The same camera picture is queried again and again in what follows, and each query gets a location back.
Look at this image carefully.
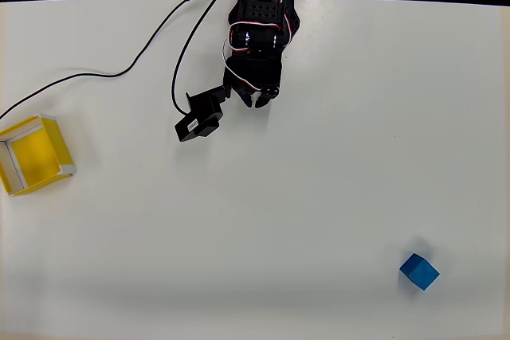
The blue cube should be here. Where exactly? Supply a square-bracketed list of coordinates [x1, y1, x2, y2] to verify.
[398, 252, 441, 291]

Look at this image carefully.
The yellow open box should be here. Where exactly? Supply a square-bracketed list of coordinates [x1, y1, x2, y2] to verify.
[0, 114, 77, 197]

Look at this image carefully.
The red white servo wire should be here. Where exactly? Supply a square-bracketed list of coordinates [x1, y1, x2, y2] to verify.
[221, 20, 281, 96]

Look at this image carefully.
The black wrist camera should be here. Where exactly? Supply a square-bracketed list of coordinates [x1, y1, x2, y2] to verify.
[174, 84, 233, 143]

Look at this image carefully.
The black camera cable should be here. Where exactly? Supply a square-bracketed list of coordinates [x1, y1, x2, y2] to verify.
[0, 0, 245, 120]

